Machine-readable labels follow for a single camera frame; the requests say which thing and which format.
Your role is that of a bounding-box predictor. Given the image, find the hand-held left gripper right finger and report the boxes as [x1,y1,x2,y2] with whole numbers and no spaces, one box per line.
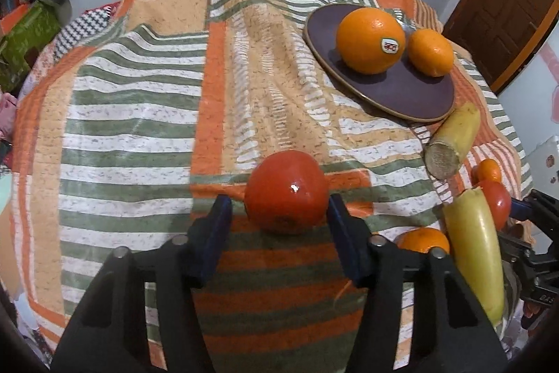
[327,193,509,373]

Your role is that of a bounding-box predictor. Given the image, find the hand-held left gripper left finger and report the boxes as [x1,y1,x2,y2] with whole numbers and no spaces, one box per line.
[50,195,234,373]

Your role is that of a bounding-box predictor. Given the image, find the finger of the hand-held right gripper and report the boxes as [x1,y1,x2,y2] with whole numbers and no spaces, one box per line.
[510,188,559,227]

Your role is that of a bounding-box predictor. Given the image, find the large red tomato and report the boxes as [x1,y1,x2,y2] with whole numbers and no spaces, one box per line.
[244,150,331,236]

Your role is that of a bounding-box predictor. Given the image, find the dark purple round plate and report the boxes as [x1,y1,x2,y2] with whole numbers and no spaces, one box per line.
[304,3,456,123]

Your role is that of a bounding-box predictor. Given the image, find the small red tomato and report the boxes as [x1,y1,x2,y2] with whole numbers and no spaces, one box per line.
[476,180,513,230]

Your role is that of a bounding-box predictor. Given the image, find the long pale banana piece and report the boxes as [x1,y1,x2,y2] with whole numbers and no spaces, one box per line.
[442,186,507,328]

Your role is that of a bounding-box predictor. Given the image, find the small tangerine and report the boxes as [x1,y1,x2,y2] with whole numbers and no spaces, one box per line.
[395,227,450,256]
[471,158,503,186]

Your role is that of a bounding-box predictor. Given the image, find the short cut banana piece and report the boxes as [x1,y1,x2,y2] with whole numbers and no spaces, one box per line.
[424,102,481,181]

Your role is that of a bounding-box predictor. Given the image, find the striped patchwork blanket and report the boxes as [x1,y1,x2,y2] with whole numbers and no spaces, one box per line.
[9,0,534,373]

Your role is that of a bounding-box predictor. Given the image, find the small orange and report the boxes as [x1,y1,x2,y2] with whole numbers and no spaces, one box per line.
[407,29,455,77]

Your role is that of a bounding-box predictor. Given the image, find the large orange with sticker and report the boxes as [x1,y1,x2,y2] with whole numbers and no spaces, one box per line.
[336,7,407,75]

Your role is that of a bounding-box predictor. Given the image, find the houndstooth patterned cloth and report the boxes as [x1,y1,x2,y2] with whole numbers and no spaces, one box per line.
[53,2,122,60]

